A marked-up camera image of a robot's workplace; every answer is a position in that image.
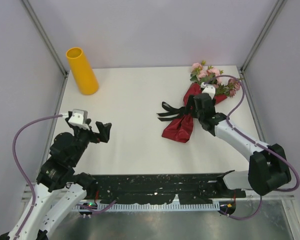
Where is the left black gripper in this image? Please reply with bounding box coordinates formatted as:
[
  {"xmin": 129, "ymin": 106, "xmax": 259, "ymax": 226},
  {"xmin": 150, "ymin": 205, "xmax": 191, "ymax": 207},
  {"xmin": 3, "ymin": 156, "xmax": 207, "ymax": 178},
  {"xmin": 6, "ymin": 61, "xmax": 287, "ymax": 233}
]
[{"xmin": 70, "ymin": 118, "xmax": 112, "ymax": 165}]

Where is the black gold-lettered ribbon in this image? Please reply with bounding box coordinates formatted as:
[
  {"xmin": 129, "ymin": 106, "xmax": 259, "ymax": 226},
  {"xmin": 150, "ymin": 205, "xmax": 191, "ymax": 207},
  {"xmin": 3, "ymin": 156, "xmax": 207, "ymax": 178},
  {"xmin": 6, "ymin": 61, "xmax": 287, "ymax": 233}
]
[{"xmin": 157, "ymin": 101, "xmax": 187, "ymax": 122}]

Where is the pink artificial flower bunch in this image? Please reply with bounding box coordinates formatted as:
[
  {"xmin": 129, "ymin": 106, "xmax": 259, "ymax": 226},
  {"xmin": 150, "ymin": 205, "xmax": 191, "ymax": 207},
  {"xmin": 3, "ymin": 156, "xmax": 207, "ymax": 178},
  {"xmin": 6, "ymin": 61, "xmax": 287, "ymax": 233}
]
[{"xmin": 190, "ymin": 60, "xmax": 241, "ymax": 98}]

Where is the red wrapping paper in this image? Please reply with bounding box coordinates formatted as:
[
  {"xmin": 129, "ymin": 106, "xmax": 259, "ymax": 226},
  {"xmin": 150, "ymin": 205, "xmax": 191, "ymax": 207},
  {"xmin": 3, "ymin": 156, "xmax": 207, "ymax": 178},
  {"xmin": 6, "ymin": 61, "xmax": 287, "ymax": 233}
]
[{"xmin": 161, "ymin": 83, "xmax": 226, "ymax": 143}]

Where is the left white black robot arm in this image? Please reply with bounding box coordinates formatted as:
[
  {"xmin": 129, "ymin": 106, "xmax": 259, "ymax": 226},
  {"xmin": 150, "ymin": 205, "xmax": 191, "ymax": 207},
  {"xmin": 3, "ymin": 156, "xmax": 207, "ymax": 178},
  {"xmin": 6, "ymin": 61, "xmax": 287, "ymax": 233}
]
[{"xmin": 0, "ymin": 112, "xmax": 112, "ymax": 240}]

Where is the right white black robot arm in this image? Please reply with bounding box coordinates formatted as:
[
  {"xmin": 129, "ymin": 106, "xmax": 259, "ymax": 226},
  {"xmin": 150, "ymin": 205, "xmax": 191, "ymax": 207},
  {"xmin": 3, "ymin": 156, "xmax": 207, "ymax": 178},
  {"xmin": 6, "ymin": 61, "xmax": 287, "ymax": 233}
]
[{"xmin": 187, "ymin": 93, "xmax": 292, "ymax": 197}]

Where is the yellow cylindrical vase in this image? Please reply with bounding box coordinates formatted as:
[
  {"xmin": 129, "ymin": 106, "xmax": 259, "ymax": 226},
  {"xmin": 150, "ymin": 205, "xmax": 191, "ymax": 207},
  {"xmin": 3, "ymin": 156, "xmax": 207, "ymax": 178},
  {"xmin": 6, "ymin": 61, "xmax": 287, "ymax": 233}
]
[{"xmin": 66, "ymin": 47, "xmax": 99, "ymax": 96}]

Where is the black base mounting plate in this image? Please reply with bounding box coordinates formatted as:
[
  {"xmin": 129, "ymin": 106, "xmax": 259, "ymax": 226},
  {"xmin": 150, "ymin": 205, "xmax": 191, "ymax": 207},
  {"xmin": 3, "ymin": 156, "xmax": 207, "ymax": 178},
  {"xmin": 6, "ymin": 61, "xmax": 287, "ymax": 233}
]
[{"xmin": 87, "ymin": 173, "xmax": 246, "ymax": 205}]

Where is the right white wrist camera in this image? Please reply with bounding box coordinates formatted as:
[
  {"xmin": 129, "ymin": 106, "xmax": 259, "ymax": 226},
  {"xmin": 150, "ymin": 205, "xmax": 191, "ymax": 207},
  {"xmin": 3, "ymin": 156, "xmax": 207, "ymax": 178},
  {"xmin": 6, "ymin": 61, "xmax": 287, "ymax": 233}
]
[{"xmin": 200, "ymin": 82, "xmax": 216, "ymax": 100}]

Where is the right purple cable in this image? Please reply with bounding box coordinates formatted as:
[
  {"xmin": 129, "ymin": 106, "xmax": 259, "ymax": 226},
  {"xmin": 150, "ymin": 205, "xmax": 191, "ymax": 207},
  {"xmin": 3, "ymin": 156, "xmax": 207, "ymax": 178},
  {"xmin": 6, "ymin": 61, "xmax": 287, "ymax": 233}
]
[{"xmin": 204, "ymin": 75, "xmax": 300, "ymax": 221}]

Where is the white slotted cable duct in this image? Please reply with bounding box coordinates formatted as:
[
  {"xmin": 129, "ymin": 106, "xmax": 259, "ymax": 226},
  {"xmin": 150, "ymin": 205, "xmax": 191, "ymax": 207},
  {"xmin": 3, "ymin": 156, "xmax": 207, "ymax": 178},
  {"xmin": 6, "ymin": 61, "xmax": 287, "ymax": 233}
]
[{"xmin": 72, "ymin": 201, "xmax": 221, "ymax": 212}]

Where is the left aluminium frame post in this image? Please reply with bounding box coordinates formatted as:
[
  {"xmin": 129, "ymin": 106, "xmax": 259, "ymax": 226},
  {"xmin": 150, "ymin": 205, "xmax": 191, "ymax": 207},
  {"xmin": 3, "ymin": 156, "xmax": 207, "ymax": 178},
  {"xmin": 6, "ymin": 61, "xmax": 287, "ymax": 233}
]
[{"xmin": 20, "ymin": 0, "xmax": 68, "ymax": 77}]

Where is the aluminium frame post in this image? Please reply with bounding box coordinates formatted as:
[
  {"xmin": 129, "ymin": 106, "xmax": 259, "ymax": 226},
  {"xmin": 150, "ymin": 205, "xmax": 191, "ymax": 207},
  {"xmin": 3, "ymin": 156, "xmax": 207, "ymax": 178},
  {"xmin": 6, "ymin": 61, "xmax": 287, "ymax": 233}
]
[
  {"xmin": 20, "ymin": 0, "xmax": 68, "ymax": 77},
  {"xmin": 239, "ymin": 0, "xmax": 288, "ymax": 74}
]

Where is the right aluminium frame post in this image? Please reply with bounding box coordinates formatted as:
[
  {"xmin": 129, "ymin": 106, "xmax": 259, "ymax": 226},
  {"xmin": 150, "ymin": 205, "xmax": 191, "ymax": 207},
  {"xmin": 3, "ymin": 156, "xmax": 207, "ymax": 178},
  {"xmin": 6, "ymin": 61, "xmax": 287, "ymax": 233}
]
[{"xmin": 239, "ymin": 0, "xmax": 288, "ymax": 74}]

